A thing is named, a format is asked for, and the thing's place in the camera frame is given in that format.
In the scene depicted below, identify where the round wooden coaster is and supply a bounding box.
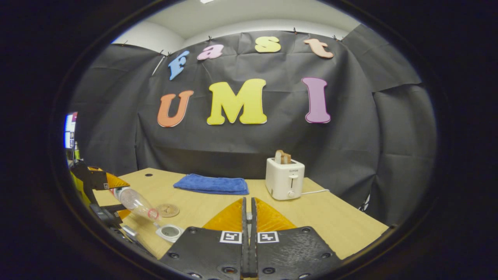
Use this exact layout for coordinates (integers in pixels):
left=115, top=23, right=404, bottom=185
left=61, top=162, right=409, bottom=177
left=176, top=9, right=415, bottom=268
left=156, top=203, right=181, bottom=218

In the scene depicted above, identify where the black backdrop cloth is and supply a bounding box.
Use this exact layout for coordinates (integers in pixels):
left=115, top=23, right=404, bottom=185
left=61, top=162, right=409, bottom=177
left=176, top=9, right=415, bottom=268
left=68, top=23, right=438, bottom=227

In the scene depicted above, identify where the blue folded towel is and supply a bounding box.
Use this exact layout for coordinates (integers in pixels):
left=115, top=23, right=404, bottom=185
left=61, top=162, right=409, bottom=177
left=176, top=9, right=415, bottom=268
left=173, top=173, right=250, bottom=196

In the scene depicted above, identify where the white toaster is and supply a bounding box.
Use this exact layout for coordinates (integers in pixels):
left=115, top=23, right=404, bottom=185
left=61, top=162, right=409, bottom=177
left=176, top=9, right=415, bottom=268
left=265, top=157, right=306, bottom=201

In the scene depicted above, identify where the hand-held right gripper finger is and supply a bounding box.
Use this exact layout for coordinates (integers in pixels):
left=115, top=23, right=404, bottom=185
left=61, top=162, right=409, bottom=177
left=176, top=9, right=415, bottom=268
left=159, top=197, right=250, bottom=280
left=249, top=197, right=344, bottom=280

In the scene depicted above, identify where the computer monitor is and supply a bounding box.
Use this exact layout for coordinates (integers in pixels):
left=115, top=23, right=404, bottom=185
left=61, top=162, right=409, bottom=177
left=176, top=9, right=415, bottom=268
left=64, top=112, right=78, bottom=149

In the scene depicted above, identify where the clear plastic water bottle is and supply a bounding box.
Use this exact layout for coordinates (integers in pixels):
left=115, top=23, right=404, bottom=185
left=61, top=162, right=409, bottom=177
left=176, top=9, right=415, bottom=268
left=110, top=186, right=160, bottom=222

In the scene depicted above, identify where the white teacup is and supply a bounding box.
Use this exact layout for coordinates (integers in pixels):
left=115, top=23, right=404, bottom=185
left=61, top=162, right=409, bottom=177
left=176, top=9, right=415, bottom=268
left=154, top=224, right=186, bottom=244

